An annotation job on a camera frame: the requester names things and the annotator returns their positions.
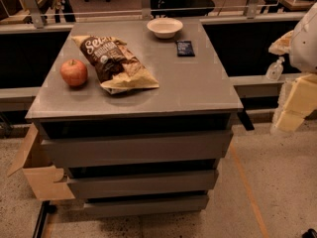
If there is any grey drawer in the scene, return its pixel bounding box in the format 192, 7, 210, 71
42, 130, 233, 168
83, 194, 209, 217
67, 170, 218, 198

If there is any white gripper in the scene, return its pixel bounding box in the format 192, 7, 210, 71
270, 73, 317, 135

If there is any metal railing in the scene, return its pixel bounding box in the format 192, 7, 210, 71
21, 0, 316, 28

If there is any clear sanitizer pump bottle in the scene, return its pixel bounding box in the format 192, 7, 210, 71
265, 57, 284, 81

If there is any red apple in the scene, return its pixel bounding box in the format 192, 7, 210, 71
59, 59, 88, 87

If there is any white bowl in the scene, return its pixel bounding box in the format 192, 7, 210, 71
147, 18, 183, 39

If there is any open cardboard box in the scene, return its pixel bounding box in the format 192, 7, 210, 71
7, 124, 74, 201

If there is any grey top drawer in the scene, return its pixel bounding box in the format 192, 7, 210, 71
42, 130, 233, 168

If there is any black office chair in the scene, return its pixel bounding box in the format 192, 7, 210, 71
151, 0, 215, 18

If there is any grey drawer cabinet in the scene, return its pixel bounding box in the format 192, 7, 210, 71
26, 19, 243, 207

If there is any brown chip bag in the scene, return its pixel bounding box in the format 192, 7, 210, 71
71, 36, 159, 94

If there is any dark blue snack bar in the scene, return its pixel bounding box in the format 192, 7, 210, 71
176, 41, 195, 57

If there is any grey middle drawer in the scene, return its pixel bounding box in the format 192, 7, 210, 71
67, 170, 218, 198

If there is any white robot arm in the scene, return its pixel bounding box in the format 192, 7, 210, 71
268, 3, 317, 135

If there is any grey bottom drawer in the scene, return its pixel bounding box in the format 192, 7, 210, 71
83, 194, 209, 217

